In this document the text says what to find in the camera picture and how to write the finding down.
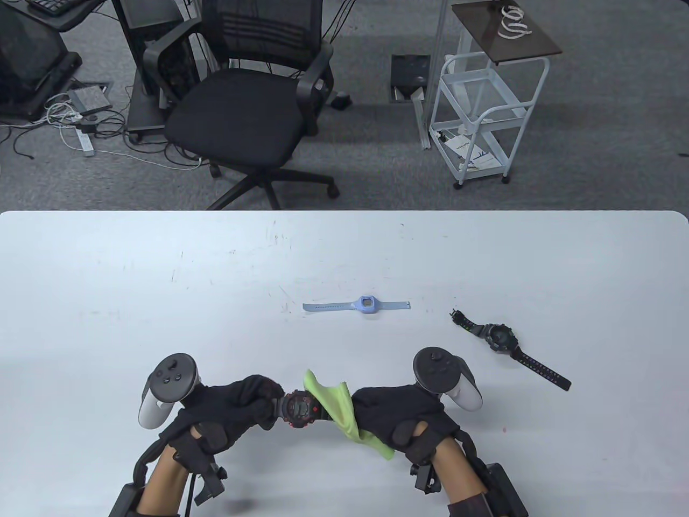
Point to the person's left hand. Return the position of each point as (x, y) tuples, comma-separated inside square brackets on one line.
[(226, 409)]

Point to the person's right hand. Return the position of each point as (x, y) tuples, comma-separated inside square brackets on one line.
[(398, 414)]

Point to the grey white hand controller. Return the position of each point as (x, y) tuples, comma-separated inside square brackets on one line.
[(438, 371), (169, 377)]

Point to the green microfibre cloth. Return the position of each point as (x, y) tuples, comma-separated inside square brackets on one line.
[(339, 406)]

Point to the black red watch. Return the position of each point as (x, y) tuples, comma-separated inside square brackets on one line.
[(299, 409)]

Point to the light blue watch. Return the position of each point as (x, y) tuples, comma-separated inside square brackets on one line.
[(367, 304)]

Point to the person's right forearm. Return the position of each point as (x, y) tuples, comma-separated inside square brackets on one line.
[(457, 474)]

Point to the person's left forearm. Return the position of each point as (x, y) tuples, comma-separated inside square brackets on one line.
[(164, 487)]

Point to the white paper sheet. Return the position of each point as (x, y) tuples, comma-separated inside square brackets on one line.
[(468, 153)]

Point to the black mesh office chair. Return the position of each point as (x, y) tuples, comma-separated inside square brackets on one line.
[(237, 113)]

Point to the white power strip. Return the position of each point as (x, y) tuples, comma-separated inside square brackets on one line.
[(85, 142)]

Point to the black rolling computer stand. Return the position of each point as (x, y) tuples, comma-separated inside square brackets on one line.
[(140, 113)]

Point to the black floor adapter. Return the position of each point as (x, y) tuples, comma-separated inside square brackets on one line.
[(341, 100)]

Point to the white rolling cart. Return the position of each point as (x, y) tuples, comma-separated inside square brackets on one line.
[(517, 48), (468, 89)]

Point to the grey floor plate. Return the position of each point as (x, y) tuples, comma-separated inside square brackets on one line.
[(89, 97)]

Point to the open black floor box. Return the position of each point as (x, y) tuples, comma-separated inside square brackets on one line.
[(409, 70)]

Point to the black machine base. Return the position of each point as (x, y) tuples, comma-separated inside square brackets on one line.
[(21, 54)]

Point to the black desk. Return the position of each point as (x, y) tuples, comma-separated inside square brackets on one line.
[(70, 19)]

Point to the black keyboard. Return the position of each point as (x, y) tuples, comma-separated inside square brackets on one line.
[(51, 5)]

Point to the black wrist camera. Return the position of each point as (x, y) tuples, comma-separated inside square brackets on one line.
[(424, 478), (211, 484)]

